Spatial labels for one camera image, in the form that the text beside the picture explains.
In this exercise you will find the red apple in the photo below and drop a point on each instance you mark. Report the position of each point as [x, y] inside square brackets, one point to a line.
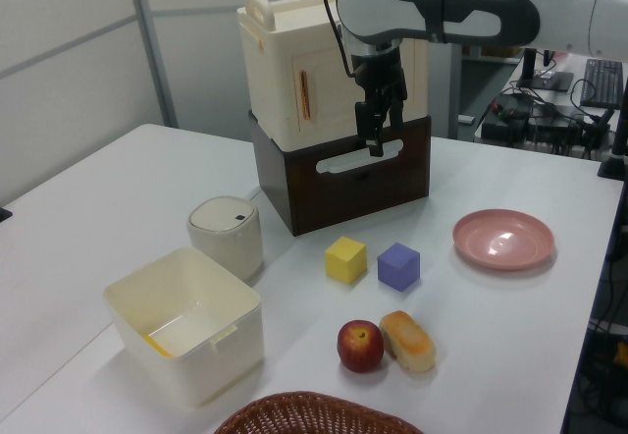
[359, 348]

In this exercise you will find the open cream plastic bin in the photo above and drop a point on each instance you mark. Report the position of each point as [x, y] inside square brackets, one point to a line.
[216, 365]

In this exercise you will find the brown wicker basket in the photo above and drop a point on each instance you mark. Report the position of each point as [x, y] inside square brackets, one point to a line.
[304, 414]

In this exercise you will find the black electronics box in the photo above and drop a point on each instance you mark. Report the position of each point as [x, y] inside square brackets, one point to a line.
[505, 122]

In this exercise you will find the black clamp post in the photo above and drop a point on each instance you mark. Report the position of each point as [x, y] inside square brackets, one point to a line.
[619, 144]

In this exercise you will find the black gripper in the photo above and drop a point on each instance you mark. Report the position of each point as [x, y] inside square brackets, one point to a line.
[380, 68]

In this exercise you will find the small cream lidded trash can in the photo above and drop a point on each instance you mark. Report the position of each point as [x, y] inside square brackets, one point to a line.
[225, 237]

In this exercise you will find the small grey block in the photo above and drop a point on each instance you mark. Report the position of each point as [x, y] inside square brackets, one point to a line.
[466, 120]

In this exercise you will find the dark brown wooden crate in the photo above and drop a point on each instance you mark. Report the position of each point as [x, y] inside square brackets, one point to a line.
[338, 193]

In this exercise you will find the yellow cube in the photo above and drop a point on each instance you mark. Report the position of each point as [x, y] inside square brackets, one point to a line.
[346, 259]

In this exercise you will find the black flat object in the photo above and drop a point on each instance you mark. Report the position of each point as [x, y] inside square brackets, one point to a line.
[5, 214]

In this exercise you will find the grey partition frame post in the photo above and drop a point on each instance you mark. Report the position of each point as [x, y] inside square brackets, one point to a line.
[152, 46]

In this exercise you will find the pink plate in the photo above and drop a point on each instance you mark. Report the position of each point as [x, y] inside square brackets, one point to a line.
[503, 240]

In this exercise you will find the golden bread loaf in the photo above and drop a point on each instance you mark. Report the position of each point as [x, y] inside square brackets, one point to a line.
[409, 343]

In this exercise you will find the purple cube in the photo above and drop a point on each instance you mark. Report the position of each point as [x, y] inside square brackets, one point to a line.
[398, 267]

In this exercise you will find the black monitor stand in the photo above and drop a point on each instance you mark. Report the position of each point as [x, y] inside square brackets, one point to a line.
[547, 79]

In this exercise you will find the yellow item inside bin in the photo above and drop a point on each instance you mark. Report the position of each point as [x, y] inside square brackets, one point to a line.
[159, 345]

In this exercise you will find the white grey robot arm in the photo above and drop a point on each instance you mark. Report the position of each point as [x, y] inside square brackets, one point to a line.
[466, 16]

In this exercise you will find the black keyboard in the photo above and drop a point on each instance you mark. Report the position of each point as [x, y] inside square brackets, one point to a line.
[602, 83]

